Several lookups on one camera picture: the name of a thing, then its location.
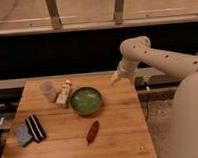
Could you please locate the left metal window post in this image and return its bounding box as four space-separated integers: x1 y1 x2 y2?
45 0 62 30

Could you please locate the green ceramic bowl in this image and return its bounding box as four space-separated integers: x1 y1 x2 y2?
70 87 103 115

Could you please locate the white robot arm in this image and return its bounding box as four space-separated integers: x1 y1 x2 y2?
111 36 198 158

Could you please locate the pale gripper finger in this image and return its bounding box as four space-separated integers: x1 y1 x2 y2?
111 72 121 86

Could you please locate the white tube bottle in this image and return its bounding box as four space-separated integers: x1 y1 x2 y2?
56 80 72 108

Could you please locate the dried red chili pepper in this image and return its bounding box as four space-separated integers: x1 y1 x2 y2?
86 121 99 144

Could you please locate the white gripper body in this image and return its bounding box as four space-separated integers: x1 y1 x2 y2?
117 61 136 78

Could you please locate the right metal window post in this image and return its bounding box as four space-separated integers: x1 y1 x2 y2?
113 0 125 25

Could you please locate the black cable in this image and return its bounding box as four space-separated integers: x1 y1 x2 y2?
143 85 154 122

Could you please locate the metal window post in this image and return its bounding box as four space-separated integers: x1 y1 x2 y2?
113 0 125 25
45 0 62 30

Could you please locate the black white striped cloth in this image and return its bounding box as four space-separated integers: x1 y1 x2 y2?
25 115 46 143

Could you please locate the clear plastic cup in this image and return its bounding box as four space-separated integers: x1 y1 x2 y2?
40 81 57 102

